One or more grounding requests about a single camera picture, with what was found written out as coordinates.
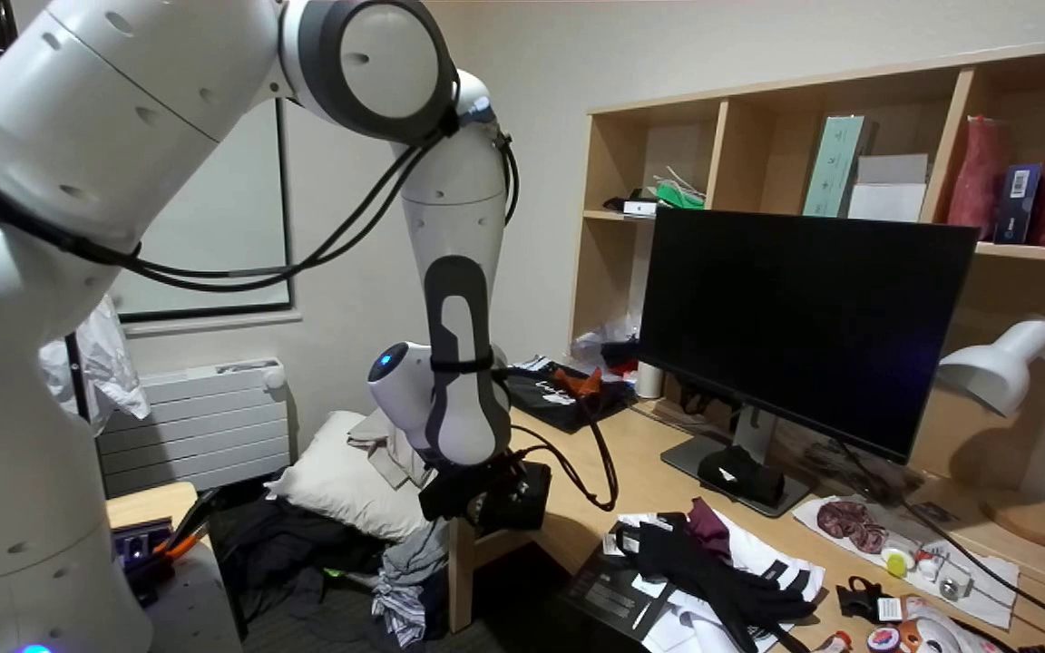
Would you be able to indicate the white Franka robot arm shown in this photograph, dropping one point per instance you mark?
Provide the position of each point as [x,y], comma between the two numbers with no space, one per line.
[64,240]

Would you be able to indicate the clear plastic bag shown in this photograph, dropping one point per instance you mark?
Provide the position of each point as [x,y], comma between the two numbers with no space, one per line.
[597,340]

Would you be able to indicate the dark blue box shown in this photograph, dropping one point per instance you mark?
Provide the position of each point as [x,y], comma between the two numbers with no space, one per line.
[1016,205]

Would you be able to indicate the white pillow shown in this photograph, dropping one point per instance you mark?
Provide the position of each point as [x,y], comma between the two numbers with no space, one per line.
[329,491]

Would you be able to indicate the green plastic item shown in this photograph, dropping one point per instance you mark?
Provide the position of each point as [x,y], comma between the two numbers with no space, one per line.
[675,192]

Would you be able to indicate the orange crumpled wrapper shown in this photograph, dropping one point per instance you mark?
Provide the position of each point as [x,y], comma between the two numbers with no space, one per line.
[577,382]

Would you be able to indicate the black window frame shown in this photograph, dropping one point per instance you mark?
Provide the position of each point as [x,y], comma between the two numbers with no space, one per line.
[208,308]

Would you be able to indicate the dark box with purple lights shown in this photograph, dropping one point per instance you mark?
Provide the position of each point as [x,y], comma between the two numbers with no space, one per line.
[134,557]

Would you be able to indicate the black printed plastic bag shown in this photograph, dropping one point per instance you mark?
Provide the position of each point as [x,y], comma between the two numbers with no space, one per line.
[603,406]

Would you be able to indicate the white radiator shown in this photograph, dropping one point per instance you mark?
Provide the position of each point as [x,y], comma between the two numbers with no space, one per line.
[208,422]

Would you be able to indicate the small black device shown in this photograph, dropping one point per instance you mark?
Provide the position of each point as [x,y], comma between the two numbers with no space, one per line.
[520,494]

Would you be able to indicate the dark clothes heap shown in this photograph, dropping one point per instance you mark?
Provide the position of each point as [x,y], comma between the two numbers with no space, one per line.
[279,545]

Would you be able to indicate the teal book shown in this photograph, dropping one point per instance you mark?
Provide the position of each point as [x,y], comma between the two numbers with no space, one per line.
[837,167]

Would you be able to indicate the white cylindrical holder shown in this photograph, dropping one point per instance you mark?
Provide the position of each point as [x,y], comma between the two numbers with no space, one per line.
[648,382]

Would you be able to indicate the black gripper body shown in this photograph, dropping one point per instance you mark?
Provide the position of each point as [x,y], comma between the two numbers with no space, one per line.
[456,491]

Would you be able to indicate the grey clothes heap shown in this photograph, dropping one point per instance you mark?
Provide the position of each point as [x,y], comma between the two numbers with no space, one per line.
[406,583]

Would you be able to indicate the wooden stool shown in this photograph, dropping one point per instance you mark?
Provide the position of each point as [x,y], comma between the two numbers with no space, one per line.
[146,500]

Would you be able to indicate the black computer monitor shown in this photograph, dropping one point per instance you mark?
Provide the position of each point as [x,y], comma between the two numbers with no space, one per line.
[807,320]

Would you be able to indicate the maroon cloth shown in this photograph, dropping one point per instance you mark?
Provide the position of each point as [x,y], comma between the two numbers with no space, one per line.
[709,526]

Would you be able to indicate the wooden shelf unit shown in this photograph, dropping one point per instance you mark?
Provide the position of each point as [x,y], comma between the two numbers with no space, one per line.
[762,157]

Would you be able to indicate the printed paper sheet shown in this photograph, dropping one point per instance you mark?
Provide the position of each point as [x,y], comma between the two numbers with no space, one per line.
[969,586]

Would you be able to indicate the white flat box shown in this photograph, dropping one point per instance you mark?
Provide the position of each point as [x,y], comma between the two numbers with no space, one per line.
[640,209]

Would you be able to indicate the light wooden desk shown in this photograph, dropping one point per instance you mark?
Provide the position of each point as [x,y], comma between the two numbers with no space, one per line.
[461,583]

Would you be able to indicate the black booklet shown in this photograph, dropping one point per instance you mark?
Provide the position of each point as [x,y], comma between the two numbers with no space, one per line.
[614,597]

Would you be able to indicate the white desk lamp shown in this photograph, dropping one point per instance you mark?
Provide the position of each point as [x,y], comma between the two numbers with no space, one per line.
[998,366]

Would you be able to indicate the yellow-green ball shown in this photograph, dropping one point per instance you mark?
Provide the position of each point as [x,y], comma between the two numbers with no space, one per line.
[896,563]

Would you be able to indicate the small black clip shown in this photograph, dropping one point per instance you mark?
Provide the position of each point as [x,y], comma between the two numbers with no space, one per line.
[863,598]

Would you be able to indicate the white hanging cloth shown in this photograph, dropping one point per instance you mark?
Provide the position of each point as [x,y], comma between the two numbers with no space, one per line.
[93,365]

